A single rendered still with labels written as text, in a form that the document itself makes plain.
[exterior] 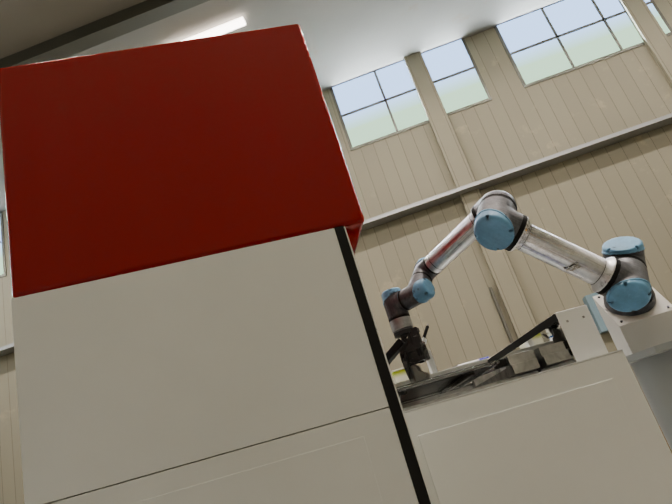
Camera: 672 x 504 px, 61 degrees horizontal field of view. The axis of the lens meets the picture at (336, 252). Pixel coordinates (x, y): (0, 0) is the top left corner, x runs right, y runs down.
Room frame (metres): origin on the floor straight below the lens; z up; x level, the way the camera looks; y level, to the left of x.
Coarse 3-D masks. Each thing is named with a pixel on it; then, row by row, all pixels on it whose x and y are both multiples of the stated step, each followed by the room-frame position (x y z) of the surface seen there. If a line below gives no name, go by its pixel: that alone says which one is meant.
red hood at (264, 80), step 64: (64, 64) 1.05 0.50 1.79; (128, 64) 1.08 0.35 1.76; (192, 64) 1.11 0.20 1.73; (256, 64) 1.14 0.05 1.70; (64, 128) 1.05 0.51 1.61; (128, 128) 1.08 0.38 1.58; (192, 128) 1.11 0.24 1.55; (256, 128) 1.13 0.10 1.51; (320, 128) 1.16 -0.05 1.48; (64, 192) 1.05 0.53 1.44; (128, 192) 1.07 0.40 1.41; (192, 192) 1.10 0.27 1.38; (256, 192) 1.13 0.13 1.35; (320, 192) 1.15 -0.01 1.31; (64, 256) 1.04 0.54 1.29; (128, 256) 1.07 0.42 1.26; (192, 256) 1.10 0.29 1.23
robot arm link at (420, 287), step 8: (416, 280) 1.88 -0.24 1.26; (424, 280) 1.85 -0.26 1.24; (408, 288) 1.87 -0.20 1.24; (416, 288) 1.84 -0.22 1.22; (424, 288) 1.83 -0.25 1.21; (432, 288) 1.87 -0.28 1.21; (400, 296) 1.89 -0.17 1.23; (408, 296) 1.87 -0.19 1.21; (416, 296) 1.86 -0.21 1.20; (424, 296) 1.85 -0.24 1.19; (432, 296) 1.86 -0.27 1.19; (408, 304) 1.89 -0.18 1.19; (416, 304) 1.89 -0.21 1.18
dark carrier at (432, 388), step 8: (456, 376) 1.67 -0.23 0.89; (472, 376) 1.80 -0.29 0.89; (432, 384) 1.69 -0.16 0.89; (440, 384) 1.76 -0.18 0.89; (448, 384) 1.82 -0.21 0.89; (408, 392) 1.71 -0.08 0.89; (416, 392) 1.77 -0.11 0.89; (424, 392) 1.84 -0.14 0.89; (432, 392) 1.92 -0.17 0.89; (400, 400) 1.86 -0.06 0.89; (408, 400) 1.94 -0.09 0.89
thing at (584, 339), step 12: (564, 312) 1.52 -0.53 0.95; (576, 312) 1.53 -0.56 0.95; (588, 312) 1.53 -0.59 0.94; (564, 324) 1.52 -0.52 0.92; (576, 324) 1.53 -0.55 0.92; (588, 324) 1.53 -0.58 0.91; (576, 336) 1.52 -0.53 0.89; (588, 336) 1.53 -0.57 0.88; (600, 336) 1.53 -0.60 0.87; (576, 348) 1.52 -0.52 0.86; (588, 348) 1.53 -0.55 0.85; (600, 348) 1.53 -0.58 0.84; (576, 360) 1.52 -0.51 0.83
